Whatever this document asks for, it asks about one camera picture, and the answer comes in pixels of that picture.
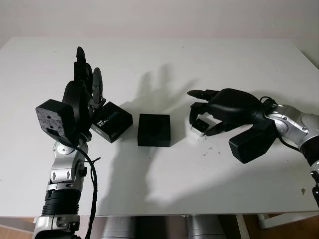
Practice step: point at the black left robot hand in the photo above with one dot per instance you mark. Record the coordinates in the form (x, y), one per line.
(74, 99)

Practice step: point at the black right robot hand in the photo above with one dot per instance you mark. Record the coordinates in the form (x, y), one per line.
(231, 107)

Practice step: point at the small silver camera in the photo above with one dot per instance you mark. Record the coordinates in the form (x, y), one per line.
(201, 125)

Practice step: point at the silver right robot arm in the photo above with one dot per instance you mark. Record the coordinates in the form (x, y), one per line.
(294, 124)

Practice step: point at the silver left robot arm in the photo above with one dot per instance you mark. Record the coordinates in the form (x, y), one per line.
(62, 174)

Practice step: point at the black RealSense box lid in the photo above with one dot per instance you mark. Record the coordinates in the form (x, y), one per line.
(111, 122)

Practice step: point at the black box with foam insert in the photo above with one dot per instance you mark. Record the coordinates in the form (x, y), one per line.
(154, 130)

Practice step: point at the grey robot leg cylinder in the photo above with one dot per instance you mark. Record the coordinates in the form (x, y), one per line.
(119, 227)
(203, 227)

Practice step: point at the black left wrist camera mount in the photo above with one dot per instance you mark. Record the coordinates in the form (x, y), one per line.
(56, 119)

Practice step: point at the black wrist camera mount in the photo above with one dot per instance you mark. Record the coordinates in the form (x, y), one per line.
(56, 119)
(254, 143)

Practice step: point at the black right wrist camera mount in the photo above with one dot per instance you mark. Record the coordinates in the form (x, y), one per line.
(254, 143)

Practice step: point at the white table frame bar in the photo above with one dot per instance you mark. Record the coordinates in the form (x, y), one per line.
(265, 222)

